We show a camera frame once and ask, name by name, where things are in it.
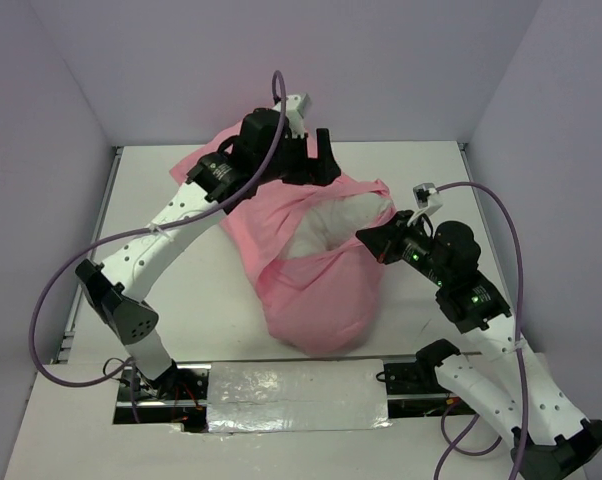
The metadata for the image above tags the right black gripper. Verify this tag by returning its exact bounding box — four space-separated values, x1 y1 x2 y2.
356 208 451 286

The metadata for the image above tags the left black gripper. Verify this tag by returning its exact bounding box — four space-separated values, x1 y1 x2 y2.
256 128 340 187

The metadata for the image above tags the white pillow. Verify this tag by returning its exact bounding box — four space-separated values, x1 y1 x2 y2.
279 193 393 260

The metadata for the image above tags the pink pillowcase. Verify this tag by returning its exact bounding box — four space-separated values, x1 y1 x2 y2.
168 127 396 357

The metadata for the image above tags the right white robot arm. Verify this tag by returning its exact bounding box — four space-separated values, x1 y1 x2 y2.
356 211 602 479

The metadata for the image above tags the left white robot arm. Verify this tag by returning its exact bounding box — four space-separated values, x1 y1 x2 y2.
75 106 341 399

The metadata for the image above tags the silver tape patch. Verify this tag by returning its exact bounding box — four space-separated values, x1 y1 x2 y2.
207 359 391 434

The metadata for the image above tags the white foam board front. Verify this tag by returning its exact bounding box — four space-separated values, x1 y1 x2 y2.
0 349 595 480

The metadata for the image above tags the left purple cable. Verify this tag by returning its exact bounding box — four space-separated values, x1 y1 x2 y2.
30 70 287 424

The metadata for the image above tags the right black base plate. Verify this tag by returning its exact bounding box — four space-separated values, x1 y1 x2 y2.
376 357 452 419

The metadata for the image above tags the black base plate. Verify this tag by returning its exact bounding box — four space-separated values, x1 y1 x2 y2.
113 364 211 433
376 357 452 419

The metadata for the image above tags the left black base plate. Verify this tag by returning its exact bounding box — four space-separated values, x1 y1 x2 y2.
113 364 211 433

